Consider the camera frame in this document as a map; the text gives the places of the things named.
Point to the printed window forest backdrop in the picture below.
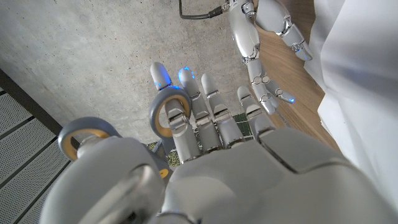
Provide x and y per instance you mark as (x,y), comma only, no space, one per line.
(244,124)

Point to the large white paper sheet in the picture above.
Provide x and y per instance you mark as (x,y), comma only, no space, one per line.
(351,31)

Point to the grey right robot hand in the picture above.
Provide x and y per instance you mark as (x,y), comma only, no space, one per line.
(245,34)

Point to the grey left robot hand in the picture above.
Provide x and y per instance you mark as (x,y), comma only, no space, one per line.
(248,186)

